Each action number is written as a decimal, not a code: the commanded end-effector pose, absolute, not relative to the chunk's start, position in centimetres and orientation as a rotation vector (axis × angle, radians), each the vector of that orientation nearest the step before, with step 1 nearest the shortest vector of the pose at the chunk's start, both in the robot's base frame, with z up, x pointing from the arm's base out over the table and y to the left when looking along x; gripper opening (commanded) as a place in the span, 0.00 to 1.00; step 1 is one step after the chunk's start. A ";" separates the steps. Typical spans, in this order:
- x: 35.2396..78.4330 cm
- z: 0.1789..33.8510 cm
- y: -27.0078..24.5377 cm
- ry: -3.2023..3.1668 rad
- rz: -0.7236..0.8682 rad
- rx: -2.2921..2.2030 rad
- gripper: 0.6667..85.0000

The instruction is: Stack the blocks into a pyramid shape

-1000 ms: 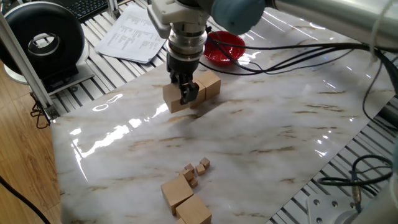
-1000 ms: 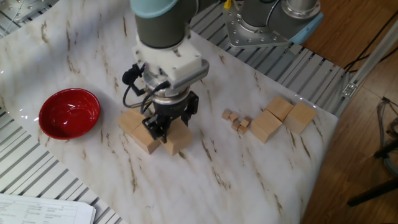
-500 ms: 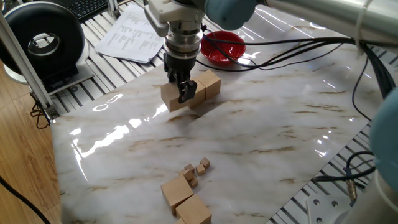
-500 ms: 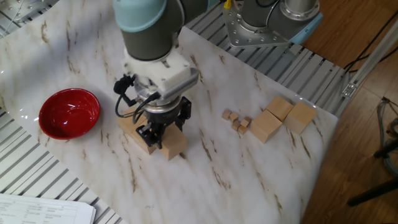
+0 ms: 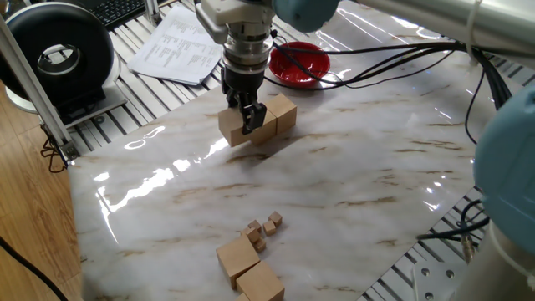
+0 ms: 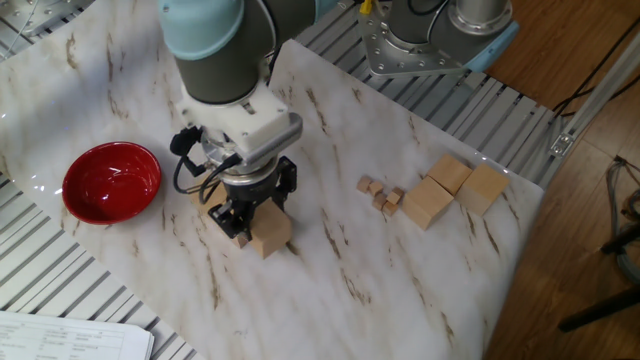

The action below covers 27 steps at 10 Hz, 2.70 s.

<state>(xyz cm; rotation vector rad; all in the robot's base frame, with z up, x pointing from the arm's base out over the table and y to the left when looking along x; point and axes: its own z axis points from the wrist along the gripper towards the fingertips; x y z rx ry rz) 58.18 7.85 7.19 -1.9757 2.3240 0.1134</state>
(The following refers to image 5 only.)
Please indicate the white printed paper stack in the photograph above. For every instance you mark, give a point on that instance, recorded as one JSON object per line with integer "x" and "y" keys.
{"x": 175, "y": 50}

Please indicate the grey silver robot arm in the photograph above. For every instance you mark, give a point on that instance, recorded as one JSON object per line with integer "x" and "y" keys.
{"x": 510, "y": 167}

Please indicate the large wooden cube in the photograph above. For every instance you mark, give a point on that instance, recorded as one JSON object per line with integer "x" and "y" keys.
{"x": 230, "y": 127}
{"x": 237, "y": 260}
{"x": 267, "y": 129}
{"x": 284, "y": 110}
{"x": 241, "y": 297}
{"x": 260, "y": 282}

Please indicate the small wooden cube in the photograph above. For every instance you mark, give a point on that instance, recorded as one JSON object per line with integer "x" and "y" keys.
{"x": 275, "y": 218}
{"x": 251, "y": 234}
{"x": 255, "y": 226}
{"x": 259, "y": 245}
{"x": 269, "y": 228}

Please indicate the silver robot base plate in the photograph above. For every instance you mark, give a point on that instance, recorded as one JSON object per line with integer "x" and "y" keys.
{"x": 434, "y": 280}

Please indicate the black computer keyboard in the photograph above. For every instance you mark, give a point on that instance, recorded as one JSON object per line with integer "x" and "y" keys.
{"x": 117, "y": 10}

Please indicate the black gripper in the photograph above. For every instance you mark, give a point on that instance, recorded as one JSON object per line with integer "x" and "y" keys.
{"x": 244, "y": 81}

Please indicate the aluminium frame post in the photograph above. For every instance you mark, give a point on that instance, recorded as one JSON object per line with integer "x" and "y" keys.
{"x": 37, "y": 96}

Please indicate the white marble pattern board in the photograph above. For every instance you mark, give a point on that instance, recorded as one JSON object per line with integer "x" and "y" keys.
{"x": 292, "y": 188}

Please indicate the red glossy bowl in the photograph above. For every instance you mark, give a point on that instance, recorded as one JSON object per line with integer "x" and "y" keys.
{"x": 301, "y": 67}

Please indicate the short metal upright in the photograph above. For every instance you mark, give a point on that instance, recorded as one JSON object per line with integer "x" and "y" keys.
{"x": 152, "y": 12}

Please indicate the white wrist mount housing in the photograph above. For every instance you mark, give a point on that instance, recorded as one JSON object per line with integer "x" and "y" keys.
{"x": 221, "y": 14}

